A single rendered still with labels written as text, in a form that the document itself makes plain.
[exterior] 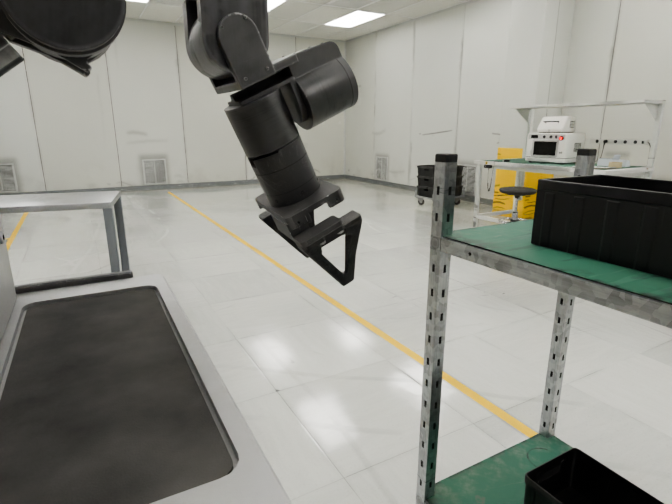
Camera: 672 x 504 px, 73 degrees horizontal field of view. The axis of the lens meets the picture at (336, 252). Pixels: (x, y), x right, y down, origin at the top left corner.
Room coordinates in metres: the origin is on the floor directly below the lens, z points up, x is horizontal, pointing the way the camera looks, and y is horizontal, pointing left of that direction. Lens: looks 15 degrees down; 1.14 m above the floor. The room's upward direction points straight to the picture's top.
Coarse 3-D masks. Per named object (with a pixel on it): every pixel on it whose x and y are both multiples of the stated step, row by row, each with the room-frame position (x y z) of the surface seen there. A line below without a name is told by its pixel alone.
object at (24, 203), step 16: (80, 192) 2.52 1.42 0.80; (96, 192) 2.52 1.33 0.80; (112, 192) 2.52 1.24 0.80; (0, 208) 2.03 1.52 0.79; (16, 208) 2.05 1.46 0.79; (32, 208) 2.07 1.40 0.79; (48, 208) 2.09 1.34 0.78; (64, 208) 2.11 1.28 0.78; (80, 208) 2.13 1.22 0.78; (96, 208) 2.16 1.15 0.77; (112, 208) 2.20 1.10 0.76; (112, 224) 2.18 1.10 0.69; (112, 240) 2.17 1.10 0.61; (112, 256) 2.17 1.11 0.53; (128, 256) 2.59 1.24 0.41
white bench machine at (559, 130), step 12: (552, 120) 4.71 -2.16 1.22; (564, 120) 4.61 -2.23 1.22; (540, 132) 4.75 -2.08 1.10; (552, 132) 4.65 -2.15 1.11; (564, 132) 4.61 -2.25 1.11; (528, 144) 4.80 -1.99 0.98; (540, 144) 4.69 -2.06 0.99; (552, 144) 4.59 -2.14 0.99; (564, 144) 4.49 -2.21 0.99; (576, 144) 4.58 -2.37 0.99; (528, 156) 4.80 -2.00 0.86; (540, 156) 4.67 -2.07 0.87; (552, 156) 4.57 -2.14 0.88; (564, 156) 4.49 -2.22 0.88
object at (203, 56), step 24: (192, 0) 0.44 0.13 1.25; (216, 0) 0.40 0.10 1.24; (240, 0) 0.41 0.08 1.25; (264, 0) 0.42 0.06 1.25; (192, 24) 0.45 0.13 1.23; (216, 24) 0.40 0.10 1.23; (264, 24) 0.42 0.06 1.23; (192, 48) 0.44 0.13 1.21; (216, 48) 0.40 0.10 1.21; (216, 72) 0.43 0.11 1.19
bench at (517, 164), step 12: (480, 168) 5.12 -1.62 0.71; (504, 168) 4.84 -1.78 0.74; (516, 168) 4.70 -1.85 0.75; (528, 168) 4.58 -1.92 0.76; (540, 168) 4.41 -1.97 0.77; (552, 168) 4.30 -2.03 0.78; (564, 168) 4.19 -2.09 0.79; (624, 168) 4.07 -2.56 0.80; (636, 168) 4.08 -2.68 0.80; (648, 168) 4.17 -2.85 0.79; (480, 180) 5.13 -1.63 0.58; (516, 180) 5.46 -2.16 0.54; (480, 216) 5.06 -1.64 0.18
